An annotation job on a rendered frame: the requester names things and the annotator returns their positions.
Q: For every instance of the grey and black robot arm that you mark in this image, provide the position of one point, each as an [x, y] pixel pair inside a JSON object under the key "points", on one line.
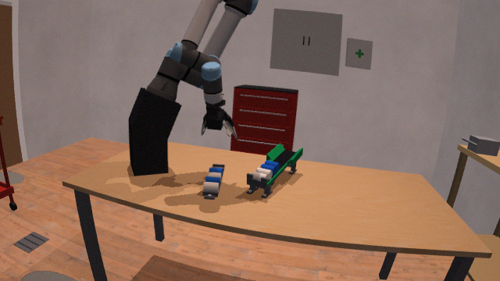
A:
{"points": [[193, 67]]}

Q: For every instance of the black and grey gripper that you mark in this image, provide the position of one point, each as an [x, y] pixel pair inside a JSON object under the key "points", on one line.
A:
{"points": [[217, 124]]}

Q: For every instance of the black flat bar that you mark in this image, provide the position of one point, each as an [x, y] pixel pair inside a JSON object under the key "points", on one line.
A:
{"points": [[256, 182]]}

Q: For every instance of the blue plastic bar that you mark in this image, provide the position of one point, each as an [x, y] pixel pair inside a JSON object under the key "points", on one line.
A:
{"points": [[269, 167], [212, 179], [273, 164], [216, 170]]}

